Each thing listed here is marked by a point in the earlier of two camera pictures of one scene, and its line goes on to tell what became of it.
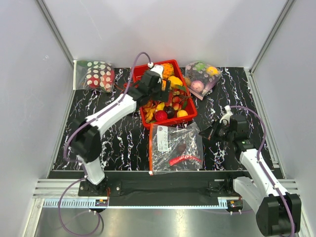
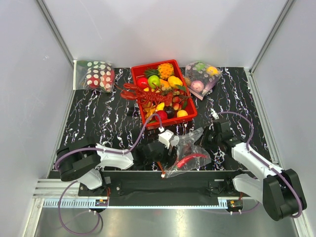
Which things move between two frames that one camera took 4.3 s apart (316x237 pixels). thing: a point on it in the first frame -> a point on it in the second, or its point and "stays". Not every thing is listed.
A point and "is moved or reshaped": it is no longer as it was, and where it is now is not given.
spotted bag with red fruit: [98, 75] stays
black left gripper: [162, 95] -> [168, 159]
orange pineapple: [168, 70] stays
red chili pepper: [179, 159] is moved or reshaped
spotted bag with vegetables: [200, 77] stays
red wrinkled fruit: [160, 115] stays
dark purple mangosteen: [170, 112] stays
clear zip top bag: [175, 148] is moved or reshaped
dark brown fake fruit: [181, 147] -> [187, 148]
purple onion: [197, 86] stays
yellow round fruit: [181, 113] stays
